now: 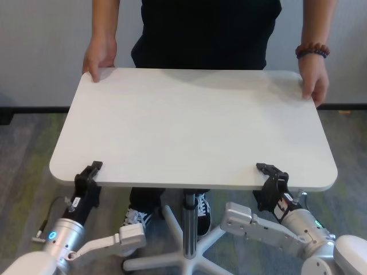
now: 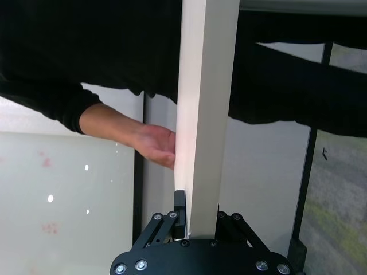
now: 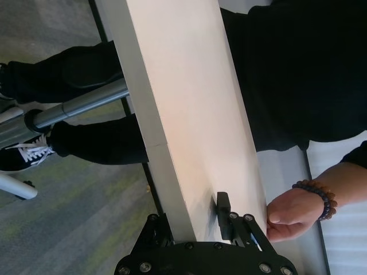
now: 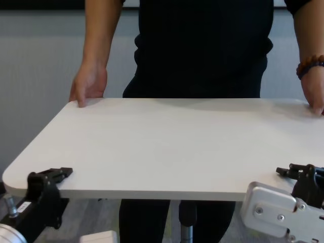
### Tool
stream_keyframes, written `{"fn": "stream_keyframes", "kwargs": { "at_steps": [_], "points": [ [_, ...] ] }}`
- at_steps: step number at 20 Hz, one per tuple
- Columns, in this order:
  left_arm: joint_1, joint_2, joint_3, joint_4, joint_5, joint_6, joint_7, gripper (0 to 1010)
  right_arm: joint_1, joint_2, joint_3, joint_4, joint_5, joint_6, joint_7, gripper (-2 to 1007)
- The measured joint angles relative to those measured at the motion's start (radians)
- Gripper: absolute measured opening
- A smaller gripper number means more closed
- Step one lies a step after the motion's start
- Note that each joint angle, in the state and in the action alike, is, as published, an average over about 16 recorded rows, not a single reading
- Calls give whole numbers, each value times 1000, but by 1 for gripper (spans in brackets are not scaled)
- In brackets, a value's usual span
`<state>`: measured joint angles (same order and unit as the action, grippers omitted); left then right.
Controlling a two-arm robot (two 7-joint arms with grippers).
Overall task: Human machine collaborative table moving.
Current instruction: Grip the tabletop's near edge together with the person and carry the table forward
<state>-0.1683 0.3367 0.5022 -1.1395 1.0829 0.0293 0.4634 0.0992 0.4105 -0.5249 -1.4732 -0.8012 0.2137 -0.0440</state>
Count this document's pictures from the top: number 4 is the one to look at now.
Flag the person's right hand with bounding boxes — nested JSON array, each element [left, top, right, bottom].
[[69, 60, 108, 108]]

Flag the black horizontal wall trim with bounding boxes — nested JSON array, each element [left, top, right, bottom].
[[0, 0, 288, 11]]

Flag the white rolling pedestal table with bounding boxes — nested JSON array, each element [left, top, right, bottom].
[[2, 97, 324, 243]]

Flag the person's right forearm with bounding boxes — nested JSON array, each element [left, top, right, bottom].
[[82, 0, 125, 68]]

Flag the black trousers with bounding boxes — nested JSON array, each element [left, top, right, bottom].
[[118, 198, 236, 243]]

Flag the person's left hand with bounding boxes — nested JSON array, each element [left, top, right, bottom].
[[301, 66, 324, 117]]

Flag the dark bead bracelet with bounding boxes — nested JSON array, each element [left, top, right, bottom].
[[298, 62, 324, 81]]

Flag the brown wooden bead bracelet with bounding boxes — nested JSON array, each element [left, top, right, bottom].
[[296, 54, 324, 78]]

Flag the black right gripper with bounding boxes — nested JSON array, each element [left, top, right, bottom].
[[275, 164, 324, 211]]

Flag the person's left forearm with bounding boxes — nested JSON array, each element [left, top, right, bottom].
[[293, 5, 324, 63]]

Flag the person in black clothes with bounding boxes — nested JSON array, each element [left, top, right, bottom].
[[118, 0, 324, 99]]

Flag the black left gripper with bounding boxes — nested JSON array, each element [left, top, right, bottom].
[[14, 167, 74, 243]]

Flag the left wrist cable connector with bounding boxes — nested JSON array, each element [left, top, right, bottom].
[[4, 194, 18, 219]]

